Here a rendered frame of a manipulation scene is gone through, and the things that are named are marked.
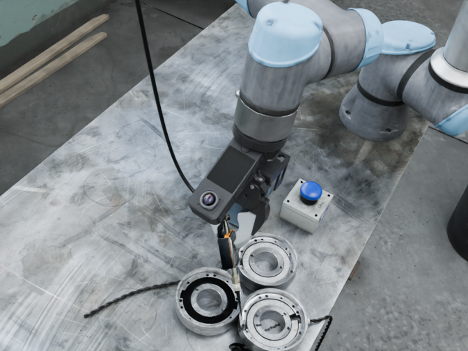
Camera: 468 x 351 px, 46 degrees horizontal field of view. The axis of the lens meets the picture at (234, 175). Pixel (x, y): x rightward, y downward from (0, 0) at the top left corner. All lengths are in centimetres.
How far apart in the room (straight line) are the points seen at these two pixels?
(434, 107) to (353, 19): 42
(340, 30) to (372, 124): 55
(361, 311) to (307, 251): 94
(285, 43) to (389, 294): 147
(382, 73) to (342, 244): 35
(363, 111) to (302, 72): 58
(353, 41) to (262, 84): 13
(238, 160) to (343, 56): 18
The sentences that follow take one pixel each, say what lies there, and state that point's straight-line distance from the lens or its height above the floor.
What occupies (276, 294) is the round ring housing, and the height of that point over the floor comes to 83.
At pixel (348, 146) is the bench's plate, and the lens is 119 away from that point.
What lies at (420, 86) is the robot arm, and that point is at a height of 98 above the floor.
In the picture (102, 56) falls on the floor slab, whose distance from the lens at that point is 271.
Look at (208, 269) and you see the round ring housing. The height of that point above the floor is 84.
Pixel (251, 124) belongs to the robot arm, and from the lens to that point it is 66.
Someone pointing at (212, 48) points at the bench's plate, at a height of 80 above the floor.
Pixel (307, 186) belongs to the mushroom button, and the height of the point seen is 87.
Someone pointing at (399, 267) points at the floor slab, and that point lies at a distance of 206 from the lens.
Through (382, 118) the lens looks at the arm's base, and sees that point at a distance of 120.
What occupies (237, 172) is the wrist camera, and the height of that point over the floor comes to 110.
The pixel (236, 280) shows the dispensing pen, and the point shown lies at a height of 89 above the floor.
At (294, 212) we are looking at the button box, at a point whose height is 84.
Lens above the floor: 160
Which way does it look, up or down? 48 degrees down
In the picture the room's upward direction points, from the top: 9 degrees clockwise
